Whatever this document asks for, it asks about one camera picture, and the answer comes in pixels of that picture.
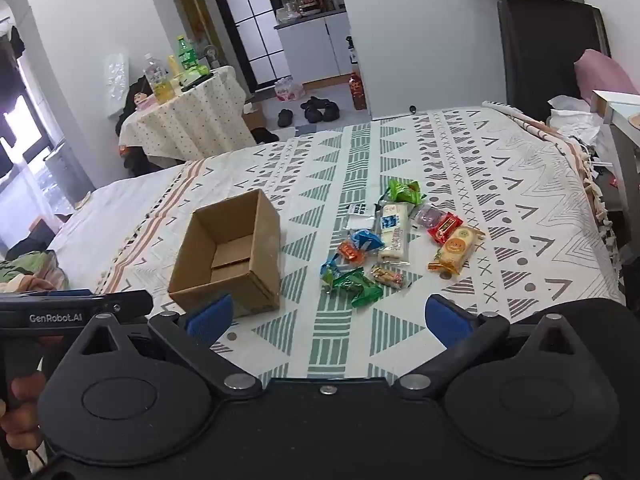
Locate red snack packet yellow label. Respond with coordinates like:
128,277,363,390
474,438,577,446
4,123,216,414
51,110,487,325
427,212,464,245

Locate brown cardboard box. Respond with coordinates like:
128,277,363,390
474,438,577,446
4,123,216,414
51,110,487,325
168,188,282,319

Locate white sandwich cake packet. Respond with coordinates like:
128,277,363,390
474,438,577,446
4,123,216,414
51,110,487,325
347,203,374,231

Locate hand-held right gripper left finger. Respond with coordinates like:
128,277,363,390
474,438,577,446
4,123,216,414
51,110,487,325
74,294,263,397

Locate pink pillow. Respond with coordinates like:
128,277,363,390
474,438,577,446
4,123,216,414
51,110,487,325
573,48,640,107

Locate crumpled white plastic bag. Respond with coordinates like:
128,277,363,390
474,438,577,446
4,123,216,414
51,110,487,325
547,94,617,152

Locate small blue green snack packet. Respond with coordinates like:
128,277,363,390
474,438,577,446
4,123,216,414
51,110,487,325
319,254,346,286

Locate orange bottle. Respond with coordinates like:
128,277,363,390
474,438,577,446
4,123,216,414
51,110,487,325
348,72,369,111

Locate long white snack packet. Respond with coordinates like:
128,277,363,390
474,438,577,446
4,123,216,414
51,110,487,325
375,200,412,266

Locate orange-red snack packet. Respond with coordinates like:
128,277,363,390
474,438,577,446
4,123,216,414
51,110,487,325
338,240,365,264

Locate purple snack packet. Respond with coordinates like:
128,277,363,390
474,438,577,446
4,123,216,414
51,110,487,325
413,203,444,231

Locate small multicoloured snack packet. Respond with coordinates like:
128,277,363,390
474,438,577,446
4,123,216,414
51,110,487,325
370,264,405,290

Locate pile of clothes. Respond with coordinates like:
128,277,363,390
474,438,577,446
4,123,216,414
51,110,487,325
0,249,67,292

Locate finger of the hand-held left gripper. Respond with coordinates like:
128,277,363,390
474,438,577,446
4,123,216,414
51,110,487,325
92,289,154,322

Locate white side table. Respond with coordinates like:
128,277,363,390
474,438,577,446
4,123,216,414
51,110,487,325
591,89,640,213

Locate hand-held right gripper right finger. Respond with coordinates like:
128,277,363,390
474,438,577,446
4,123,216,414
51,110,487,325
395,294,586,398

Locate light green snack packet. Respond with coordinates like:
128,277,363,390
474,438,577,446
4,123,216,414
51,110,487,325
387,178,415,205

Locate small cardboard box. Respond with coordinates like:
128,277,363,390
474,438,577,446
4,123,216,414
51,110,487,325
242,102,269,131

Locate round table dotted tablecloth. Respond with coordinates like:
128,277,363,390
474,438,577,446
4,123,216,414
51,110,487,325
118,65,256,162

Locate pink plastic bag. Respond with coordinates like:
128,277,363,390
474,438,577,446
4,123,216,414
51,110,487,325
273,77,305,102

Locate striped tasselled blanket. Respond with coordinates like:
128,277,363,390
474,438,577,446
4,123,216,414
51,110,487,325
482,101,622,266

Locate person's left hand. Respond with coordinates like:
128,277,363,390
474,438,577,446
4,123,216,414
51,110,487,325
0,372,50,453

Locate green plastic bottle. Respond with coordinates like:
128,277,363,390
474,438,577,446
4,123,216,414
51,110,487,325
175,34,201,72

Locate round cookie packet orange faces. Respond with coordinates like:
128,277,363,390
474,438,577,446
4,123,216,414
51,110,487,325
427,226,486,276

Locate white kitchen cabinet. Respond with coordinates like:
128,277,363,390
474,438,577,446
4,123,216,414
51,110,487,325
274,10,354,84

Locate clear bottle yellow liquid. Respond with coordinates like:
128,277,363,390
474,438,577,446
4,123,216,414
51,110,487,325
143,53,171,104

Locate dark green snack packet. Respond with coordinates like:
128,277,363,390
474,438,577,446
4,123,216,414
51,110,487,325
332,268,384,309

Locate black framed sliding door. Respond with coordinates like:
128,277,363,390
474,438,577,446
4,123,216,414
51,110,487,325
204,0,292,92

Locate black headboard panel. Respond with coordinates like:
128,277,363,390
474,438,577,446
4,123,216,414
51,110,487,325
497,0,612,122

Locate patterned white green blanket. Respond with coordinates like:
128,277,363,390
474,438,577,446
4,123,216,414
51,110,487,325
47,105,627,381

